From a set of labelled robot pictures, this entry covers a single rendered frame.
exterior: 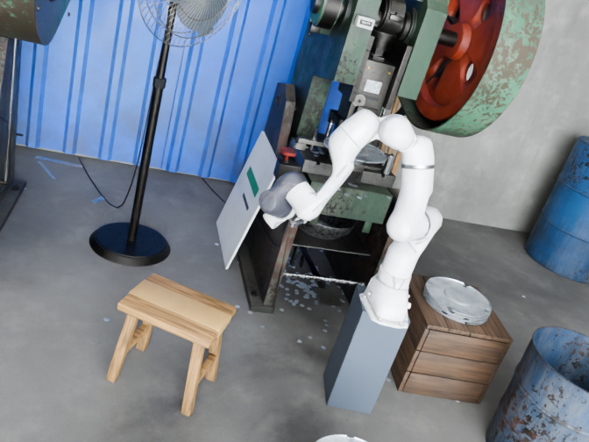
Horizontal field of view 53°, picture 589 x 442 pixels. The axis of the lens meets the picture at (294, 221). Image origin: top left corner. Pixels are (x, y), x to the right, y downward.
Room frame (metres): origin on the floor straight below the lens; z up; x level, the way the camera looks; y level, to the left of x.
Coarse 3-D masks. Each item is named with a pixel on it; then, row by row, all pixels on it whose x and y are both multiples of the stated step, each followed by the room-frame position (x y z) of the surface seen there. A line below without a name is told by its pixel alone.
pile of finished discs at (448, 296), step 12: (432, 288) 2.25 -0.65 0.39; (444, 288) 2.29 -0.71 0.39; (456, 288) 2.32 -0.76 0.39; (468, 288) 2.36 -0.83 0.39; (432, 300) 2.16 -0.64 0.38; (444, 300) 2.18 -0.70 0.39; (456, 300) 2.20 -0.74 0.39; (468, 300) 2.23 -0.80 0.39; (480, 300) 2.28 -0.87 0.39; (444, 312) 2.14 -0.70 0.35; (456, 312) 2.10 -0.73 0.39; (468, 312) 2.13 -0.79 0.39; (480, 312) 2.17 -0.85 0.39
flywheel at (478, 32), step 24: (456, 0) 2.95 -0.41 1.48; (480, 0) 2.75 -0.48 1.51; (504, 0) 2.52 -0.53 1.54; (456, 24) 2.80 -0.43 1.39; (480, 24) 2.68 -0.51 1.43; (456, 48) 2.72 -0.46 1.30; (480, 48) 2.61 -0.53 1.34; (432, 72) 2.92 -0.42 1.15; (456, 72) 2.72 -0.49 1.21; (480, 72) 2.48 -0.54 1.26; (432, 96) 2.84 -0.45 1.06; (456, 96) 2.65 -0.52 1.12; (432, 120) 2.72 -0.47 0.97
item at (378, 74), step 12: (372, 60) 2.59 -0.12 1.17; (384, 60) 2.66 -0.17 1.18; (372, 72) 2.58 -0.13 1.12; (384, 72) 2.59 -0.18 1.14; (360, 84) 2.57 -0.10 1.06; (372, 84) 2.58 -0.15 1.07; (384, 84) 2.60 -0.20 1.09; (360, 96) 2.56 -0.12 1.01; (372, 96) 2.59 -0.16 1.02; (384, 96) 2.61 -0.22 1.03; (348, 108) 2.57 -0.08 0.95; (360, 108) 2.55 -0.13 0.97; (372, 108) 2.59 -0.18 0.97
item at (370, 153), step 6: (324, 144) 2.51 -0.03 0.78; (366, 144) 2.68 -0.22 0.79; (360, 150) 2.54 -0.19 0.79; (366, 150) 2.57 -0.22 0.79; (372, 150) 2.61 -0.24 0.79; (378, 150) 2.63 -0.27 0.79; (360, 156) 2.47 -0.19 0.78; (366, 156) 2.50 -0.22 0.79; (372, 156) 2.52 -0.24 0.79; (378, 156) 2.54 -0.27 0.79; (384, 156) 2.57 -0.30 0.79; (366, 162) 2.41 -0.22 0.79; (372, 162) 2.42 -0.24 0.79; (378, 162) 2.44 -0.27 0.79
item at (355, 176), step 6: (354, 162) 2.38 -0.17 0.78; (360, 162) 2.40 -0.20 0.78; (354, 168) 2.50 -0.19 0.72; (360, 168) 2.51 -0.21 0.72; (372, 168) 2.39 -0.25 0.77; (378, 168) 2.40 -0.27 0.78; (354, 174) 2.50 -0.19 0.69; (360, 174) 2.51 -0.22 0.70; (348, 180) 2.49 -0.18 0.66; (354, 180) 2.50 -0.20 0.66
